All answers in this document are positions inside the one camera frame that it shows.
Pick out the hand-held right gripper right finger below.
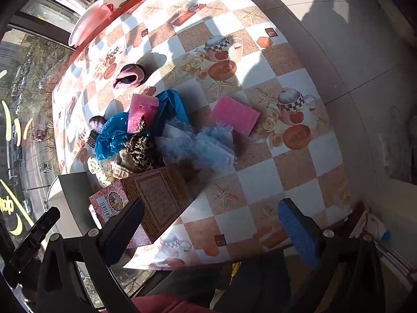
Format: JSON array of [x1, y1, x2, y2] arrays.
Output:
[[277, 197, 389, 313]]

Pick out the white cabinet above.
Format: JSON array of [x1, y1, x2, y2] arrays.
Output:
[[381, 175, 417, 313]]

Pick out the leopard print cloth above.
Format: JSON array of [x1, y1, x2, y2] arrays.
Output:
[[125, 119, 165, 172]]

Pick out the pink sponge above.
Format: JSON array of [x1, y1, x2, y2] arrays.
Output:
[[126, 93, 160, 134], [210, 96, 261, 137]]

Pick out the red patterned cardboard box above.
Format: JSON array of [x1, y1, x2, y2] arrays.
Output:
[[89, 164, 197, 249]]

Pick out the person's maroon pants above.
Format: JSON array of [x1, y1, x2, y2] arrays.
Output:
[[130, 294, 213, 313]]

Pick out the small dark striped knit hat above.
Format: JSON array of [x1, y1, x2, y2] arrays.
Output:
[[86, 115, 107, 149]]

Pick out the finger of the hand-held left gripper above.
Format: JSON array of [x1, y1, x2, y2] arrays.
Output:
[[7, 207, 62, 276]]

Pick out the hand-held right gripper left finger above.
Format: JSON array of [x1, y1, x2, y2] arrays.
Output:
[[36, 197, 146, 313]]

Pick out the white dotted cloth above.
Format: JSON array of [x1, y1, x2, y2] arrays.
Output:
[[87, 156, 115, 187]]

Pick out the checkered printed tablecloth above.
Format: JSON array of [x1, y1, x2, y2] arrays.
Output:
[[51, 0, 353, 270]]

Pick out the dark grey cloth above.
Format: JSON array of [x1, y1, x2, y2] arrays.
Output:
[[152, 251, 291, 313]]

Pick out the red plastic stool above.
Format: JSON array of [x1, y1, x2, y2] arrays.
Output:
[[68, 0, 115, 50]]

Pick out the pink striped knit sock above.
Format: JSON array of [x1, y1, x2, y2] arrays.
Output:
[[112, 63, 148, 89]]

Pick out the grey cardboard box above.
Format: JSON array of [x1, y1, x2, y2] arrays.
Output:
[[45, 173, 109, 236]]

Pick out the light blue tulle cloth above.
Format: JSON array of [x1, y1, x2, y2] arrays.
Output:
[[154, 121, 237, 174]]

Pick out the blue crinkled cloth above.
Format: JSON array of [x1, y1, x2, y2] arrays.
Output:
[[94, 112, 144, 162], [154, 88, 190, 137]]

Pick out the white and blue object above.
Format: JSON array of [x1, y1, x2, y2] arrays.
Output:
[[363, 213, 392, 246]]

